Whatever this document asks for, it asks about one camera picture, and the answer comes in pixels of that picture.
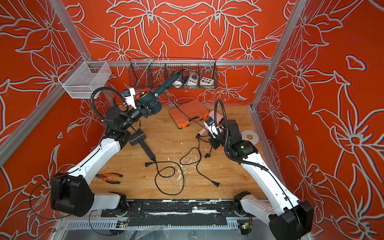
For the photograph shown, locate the dark green hair dryer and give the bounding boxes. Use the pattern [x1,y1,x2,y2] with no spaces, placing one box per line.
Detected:
[136,70,182,115]

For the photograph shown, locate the green dryer black cord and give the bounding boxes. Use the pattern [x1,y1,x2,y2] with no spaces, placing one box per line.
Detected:
[163,92,214,159]

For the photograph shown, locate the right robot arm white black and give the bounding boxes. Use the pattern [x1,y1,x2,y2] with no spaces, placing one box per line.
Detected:
[204,99,314,240]

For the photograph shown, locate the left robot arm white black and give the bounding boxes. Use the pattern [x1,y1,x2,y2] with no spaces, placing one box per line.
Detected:
[51,87,162,217]

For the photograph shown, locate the pink hair dryer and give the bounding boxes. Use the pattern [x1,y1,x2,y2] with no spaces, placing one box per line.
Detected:
[196,111,224,138]

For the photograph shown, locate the black hair dryer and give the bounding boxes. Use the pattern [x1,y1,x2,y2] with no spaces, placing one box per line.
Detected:
[129,130,156,162]

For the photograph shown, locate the white tape roll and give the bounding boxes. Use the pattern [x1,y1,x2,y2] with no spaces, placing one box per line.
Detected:
[241,130,259,146]

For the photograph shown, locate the orange plastic tool case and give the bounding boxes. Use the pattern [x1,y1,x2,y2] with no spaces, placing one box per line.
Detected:
[169,100,209,129]

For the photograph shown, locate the blue white small box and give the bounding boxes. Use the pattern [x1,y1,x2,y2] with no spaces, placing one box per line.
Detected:
[176,72,184,83]

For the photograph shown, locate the white round adapter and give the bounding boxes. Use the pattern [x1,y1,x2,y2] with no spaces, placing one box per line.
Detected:
[186,72,200,87]

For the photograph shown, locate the white power strip cube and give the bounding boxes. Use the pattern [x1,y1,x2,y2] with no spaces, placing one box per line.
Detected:
[199,77,215,88]

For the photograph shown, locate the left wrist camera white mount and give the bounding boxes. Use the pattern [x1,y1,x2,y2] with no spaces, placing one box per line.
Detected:
[122,88,136,109]

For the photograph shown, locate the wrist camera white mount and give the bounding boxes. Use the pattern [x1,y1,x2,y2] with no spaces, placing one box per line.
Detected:
[204,117,223,137]
[122,88,136,109]

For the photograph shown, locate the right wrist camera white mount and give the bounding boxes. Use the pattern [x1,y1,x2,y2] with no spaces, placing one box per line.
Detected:
[204,117,223,137]

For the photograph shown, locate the black wire wall basket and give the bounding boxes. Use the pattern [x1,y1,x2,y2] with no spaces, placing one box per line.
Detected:
[128,57,219,90]

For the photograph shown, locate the pink dryer black cord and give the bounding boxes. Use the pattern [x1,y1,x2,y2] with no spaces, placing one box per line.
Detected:
[179,136,221,189]

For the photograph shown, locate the clear acrylic wall bin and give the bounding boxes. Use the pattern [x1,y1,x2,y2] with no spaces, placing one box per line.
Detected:
[58,56,112,99]

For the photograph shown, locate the orange handled pliers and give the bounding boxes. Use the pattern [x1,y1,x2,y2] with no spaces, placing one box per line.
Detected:
[95,173,123,185]

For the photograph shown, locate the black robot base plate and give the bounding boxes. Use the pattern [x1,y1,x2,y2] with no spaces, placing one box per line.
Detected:
[101,199,252,229]

